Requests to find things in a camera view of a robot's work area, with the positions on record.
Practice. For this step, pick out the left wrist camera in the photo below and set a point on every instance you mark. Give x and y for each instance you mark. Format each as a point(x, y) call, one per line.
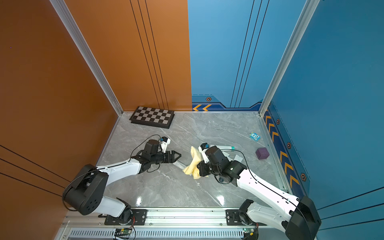
point(154, 146)

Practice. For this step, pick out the left green circuit board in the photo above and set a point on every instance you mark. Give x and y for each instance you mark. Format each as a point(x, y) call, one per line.
point(123, 234)

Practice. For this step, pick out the folding chessboard box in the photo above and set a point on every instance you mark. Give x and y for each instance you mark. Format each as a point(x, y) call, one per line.
point(152, 117)

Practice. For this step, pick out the right green circuit board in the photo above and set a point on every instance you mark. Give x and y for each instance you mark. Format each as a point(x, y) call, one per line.
point(253, 235)

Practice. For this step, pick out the green circuit board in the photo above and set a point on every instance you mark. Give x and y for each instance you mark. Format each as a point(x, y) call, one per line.
point(123, 234)
point(253, 235)

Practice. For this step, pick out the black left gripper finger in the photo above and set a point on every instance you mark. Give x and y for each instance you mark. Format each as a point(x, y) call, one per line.
point(170, 159)
point(172, 154)

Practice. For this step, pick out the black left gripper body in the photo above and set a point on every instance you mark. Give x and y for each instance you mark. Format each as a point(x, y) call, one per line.
point(158, 159)

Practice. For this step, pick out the yellow cleaning cloth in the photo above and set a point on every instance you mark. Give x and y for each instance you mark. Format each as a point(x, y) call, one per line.
point(198, 155)

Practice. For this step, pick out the purple cube box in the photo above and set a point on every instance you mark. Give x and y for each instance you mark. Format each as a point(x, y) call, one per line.
point(262, 153)

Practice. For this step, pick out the white toothpaste tube purple cap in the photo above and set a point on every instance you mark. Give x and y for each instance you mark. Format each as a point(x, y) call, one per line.
point(238, 158)

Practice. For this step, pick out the white tube black cap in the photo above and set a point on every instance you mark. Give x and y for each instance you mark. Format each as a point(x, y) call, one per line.
point(180, 165)

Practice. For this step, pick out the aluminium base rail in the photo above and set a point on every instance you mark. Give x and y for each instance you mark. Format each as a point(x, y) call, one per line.
point(167, 224)

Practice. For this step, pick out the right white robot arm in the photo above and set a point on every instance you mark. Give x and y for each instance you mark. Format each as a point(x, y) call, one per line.
point(296, 217)

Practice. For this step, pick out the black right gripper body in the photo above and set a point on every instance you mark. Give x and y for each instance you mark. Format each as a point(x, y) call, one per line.
point(207, 168)

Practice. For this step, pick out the teal small toy card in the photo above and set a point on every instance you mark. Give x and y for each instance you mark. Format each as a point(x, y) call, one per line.
point(254, 136)

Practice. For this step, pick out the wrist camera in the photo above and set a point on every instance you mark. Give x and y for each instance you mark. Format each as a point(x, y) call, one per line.
point(213, 155)
point(154, 146)

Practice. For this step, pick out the white tube green cap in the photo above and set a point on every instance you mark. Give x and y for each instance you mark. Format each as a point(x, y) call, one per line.
point(225, 147)

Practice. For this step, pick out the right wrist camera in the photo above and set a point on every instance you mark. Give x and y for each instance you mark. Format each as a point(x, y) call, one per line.
point(213, 155)

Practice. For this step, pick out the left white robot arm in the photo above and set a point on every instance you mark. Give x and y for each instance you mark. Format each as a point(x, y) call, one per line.
point(86, 192)

